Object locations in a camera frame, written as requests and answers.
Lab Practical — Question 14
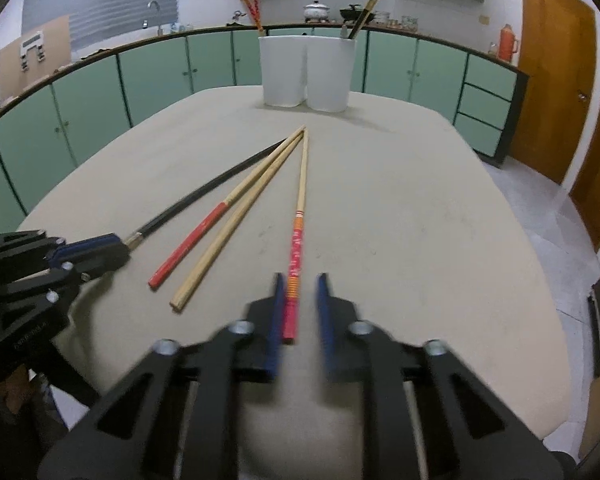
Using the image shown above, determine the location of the black wok with lid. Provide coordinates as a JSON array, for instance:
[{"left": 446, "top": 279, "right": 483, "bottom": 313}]
[{"left": 340, "top": 4, "right": 376, "bottom": 23}]

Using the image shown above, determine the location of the brown cardboard box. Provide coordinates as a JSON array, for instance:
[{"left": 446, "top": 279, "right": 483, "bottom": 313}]
[{"left": 0, "top": 15, "right": 72, "bottom": 101}]

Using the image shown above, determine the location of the wooden door with handle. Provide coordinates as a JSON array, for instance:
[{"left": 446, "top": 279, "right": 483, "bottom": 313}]
[{"left": 509, "top": 0, "right": 597, "bottom": 186}]

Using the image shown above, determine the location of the black chopstick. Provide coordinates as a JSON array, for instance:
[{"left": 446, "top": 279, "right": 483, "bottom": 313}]
[
  {"left": 348, "top": 0, "right": 384, "bottom": 40},
  {"left": 125, "top": 141, "right": 287, "bottom": 248}
]

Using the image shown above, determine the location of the white two-compartment utensil holder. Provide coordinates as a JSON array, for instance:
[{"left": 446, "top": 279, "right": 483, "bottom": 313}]
[{"left": 258, "top": 34, "right": 357, "bottom": 113}]

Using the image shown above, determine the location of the plain wooden chopstick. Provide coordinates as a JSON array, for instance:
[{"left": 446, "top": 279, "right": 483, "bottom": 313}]
[{"left": 170, "top": 130, "right": 310, "bottom": 312}]

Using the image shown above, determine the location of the orange thermos flask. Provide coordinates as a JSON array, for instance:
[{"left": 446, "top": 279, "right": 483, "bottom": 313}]
[{"left": 498, "top": 24, "right": 520, "bottom": 63}]

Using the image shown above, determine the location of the grey window blind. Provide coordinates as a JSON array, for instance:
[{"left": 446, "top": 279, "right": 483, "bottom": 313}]
[{"left": 21, "top": 0, "right": 179, "bottom": 51}]

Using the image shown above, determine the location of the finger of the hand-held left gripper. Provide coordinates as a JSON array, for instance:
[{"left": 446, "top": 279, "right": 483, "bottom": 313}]
[
  {"left": 0, "top": 255, "right": 131, "bottom": 311},
  {"left": 0, "top": 230, "right": 129, "bottom": 281}
]

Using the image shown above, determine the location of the green base cabinet unit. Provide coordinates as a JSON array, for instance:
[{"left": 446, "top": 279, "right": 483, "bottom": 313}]
[{"left": 0, "top": 22, "right": 531, "bottom": 231}]

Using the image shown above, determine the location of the red-tipped wooden chopstick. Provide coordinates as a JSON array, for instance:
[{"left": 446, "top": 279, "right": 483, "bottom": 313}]
[{"left": 148, "top": 125, "right": 307, "bottom": 291}]

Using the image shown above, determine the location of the beige table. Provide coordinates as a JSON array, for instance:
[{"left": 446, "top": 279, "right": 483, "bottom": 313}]
[{"left": 15, "top": 85, "right": 573, "bottom": 456}]

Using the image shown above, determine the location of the plain wooden door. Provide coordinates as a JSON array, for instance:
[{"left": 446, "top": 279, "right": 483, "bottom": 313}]
[{"left": 570, "top": 25, "right": 600, "bottom": 253}]

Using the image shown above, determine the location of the chrome kitchen faucet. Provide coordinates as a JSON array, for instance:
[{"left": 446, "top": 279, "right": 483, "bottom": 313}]
[{"left": 146, "top": 0, "right": 162, "bottom": 36}]

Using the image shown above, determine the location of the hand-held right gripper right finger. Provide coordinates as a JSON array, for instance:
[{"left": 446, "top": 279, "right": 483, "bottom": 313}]
[{"left": 316, "top": 272, "right": 566, "bottom": 480}]

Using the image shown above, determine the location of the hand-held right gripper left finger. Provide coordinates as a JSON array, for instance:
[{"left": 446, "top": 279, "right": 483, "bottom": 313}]
[{"left": 37, "top": 272, "right": 288, "bottom": 480}]

